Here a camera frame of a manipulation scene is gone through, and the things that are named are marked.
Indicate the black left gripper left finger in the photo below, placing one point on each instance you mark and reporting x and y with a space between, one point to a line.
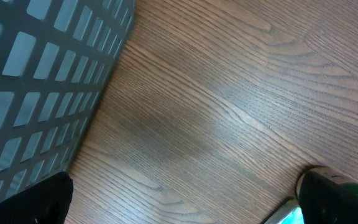
47 202

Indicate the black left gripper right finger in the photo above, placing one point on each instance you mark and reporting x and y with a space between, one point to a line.
324 202

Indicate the green lid jar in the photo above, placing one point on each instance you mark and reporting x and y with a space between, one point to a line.
338 178

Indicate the blue Kleenex tissue pack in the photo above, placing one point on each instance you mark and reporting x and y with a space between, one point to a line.
289 213

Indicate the grey plastic basket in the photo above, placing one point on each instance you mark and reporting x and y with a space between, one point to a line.
56 58

